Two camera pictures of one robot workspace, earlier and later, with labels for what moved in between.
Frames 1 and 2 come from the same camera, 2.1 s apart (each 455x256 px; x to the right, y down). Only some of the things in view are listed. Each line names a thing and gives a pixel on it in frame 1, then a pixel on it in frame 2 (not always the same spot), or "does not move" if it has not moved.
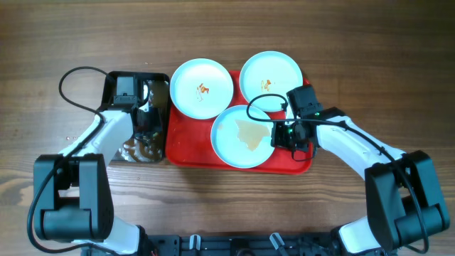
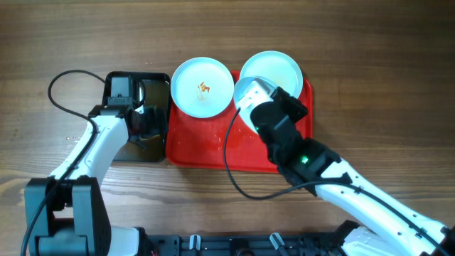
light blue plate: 269,72 does not move
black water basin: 147,142 does not move
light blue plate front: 239,141 -> 251,91
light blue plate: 201,88 does not move
